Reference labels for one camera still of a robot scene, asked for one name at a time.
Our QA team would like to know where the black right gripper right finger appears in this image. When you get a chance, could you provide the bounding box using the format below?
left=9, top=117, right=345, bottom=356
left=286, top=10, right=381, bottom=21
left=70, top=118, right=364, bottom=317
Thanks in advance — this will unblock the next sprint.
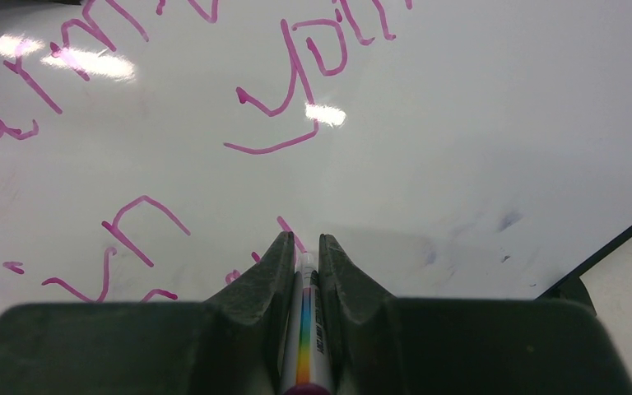
left=318, top=235, right=632, bottom=394

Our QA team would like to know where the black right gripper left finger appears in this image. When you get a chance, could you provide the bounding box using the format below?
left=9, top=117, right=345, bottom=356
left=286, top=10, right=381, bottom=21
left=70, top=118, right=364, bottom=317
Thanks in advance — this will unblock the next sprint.
left=0, top=231, right=295, bottom=394

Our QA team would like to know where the magenta whiteboard marker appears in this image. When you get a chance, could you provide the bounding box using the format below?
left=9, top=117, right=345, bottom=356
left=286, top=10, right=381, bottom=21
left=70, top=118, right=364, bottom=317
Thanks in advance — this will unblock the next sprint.
left=279, top=253, right=336, bottom=394

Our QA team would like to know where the black framed whiteboard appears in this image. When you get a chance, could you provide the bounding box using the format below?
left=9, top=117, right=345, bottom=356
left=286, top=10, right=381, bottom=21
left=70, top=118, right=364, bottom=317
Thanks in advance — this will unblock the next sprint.
left=0, top=1, right=632, bottom=313

